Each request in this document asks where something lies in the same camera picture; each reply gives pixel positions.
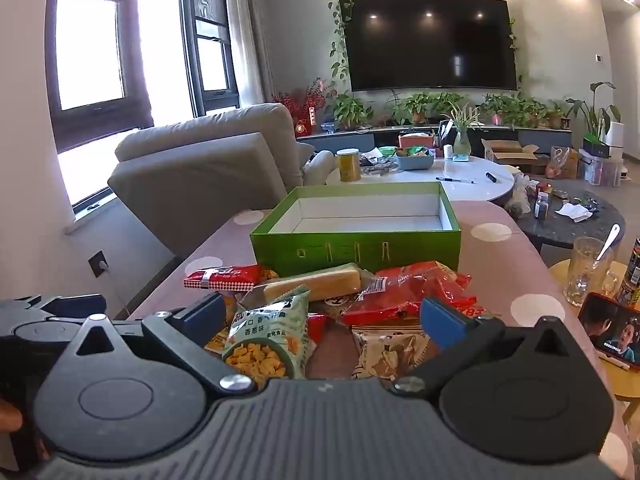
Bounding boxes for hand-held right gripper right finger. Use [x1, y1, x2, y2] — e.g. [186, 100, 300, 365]
[392, 297, 586, 396]

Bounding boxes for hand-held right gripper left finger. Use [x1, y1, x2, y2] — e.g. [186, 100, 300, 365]
[60, 291, 257, 395]

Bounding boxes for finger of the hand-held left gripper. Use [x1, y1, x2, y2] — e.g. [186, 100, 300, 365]
[30, 294, 108, 321]

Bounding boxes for orange snack packet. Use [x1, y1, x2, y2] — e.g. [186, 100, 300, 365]
[204, 294, 240, 356]

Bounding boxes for red checkered snack packet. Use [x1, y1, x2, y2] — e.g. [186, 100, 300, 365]
[183, 264, 267, 292]

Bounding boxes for large red snack bag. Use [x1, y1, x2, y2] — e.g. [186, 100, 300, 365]
[342, 261, 477, 329]

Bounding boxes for green cracker packet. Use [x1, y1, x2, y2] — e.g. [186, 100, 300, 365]
[221, 285, 317, 392]

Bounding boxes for brown snack packet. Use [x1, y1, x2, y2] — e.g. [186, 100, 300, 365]
[351, 327, 432, 382]

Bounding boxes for long pale yellow snack packet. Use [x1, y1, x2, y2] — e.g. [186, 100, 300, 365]
[262, 263, 362, 304]

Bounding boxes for green cardboard box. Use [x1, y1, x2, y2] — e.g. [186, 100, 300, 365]
[250, 181, 462, 277]

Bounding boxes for person's left hand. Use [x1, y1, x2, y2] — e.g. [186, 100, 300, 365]
[0, 401, 24, 434]

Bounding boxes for pink dotted tablecloth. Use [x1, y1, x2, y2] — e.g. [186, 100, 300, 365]
[127, 200, 636, 480]

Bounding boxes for white round coffee table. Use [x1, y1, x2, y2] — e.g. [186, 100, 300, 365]
[325, 155, 516, 206]

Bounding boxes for beige sofa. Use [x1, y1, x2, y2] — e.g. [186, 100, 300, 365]
[107, 103, 337, 262]

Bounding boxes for clear plastic bag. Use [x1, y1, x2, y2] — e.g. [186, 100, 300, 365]
[504, 179, 532, 217]

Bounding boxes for glass mug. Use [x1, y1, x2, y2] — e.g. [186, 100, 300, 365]
[563, 236, 621, 307]

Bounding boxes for dark round table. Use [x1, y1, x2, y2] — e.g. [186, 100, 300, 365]
[505, 189, 627, 257]

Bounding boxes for blue-grey basket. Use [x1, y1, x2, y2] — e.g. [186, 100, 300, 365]
[395, 150, 435, 171]

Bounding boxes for white tissue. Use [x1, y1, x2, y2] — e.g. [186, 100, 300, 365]
[555, 203, 594, 223]

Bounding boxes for red-cased phone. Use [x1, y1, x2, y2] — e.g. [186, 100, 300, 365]
[577, 292, 640, 372]

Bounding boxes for open cardboard box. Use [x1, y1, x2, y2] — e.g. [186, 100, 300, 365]
[481, 138, 542, 166]

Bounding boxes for yellow can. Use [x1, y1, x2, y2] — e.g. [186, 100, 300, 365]
[336, 148, 361, 183]

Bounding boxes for orange box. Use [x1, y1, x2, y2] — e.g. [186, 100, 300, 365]
[398, 133, 435, 150]

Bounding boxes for glass vase with plant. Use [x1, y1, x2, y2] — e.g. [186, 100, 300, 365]
[445, 102, 482, 157]

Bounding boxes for yellow wooden side table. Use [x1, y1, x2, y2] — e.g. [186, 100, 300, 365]
[548, 259, 640, 413]

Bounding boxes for plastic bag of oranges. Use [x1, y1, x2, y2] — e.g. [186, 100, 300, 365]
[544, 145, 571, 180]

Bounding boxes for dark drink can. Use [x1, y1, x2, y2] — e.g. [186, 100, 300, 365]
[617, 237, 640, 309]

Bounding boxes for row of potted plants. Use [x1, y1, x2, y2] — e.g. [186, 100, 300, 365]
[330, 91, 571, 131]

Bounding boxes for clear storage box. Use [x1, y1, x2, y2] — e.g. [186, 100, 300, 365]
[582, 155, 624, 187]

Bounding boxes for green and black box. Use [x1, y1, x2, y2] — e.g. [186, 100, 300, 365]
[582, 137, 611, 159]

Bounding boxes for red flower decoration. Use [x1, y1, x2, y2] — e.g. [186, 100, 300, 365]
[271, 79, 332, 134]

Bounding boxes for white air purifier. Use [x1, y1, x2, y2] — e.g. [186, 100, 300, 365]
[604, 120, 626, 161]

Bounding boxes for dark framed window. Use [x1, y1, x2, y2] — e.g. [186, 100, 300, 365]
[179, 0, 241, 117]
[47, 0, 154, 154]

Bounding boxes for large leafy potted plant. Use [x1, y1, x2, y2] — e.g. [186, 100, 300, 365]
[564, 82, 621, 146]

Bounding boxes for black television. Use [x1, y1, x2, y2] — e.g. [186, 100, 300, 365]
[340, 0, 519, 92]

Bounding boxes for white sheer curtain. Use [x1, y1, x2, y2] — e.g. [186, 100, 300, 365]
[224, 0, 275, 107]

